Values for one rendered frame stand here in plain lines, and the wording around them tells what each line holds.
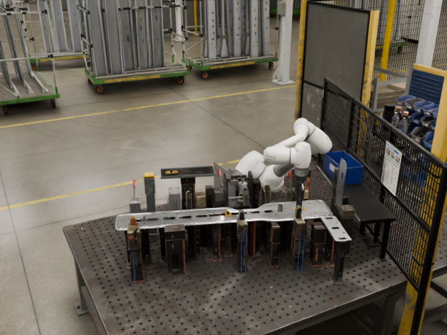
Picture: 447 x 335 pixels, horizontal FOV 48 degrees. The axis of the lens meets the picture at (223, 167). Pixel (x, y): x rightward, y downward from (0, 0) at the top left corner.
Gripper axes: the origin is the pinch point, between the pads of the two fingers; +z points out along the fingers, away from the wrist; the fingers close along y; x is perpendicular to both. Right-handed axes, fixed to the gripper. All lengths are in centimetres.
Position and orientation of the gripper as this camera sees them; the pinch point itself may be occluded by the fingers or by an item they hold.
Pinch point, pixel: (298, 202)
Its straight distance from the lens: 329.4
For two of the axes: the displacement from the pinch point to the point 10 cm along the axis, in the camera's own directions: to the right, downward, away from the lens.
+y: 1.4, 4.0, -9.0
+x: 9.9, -0.5, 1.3
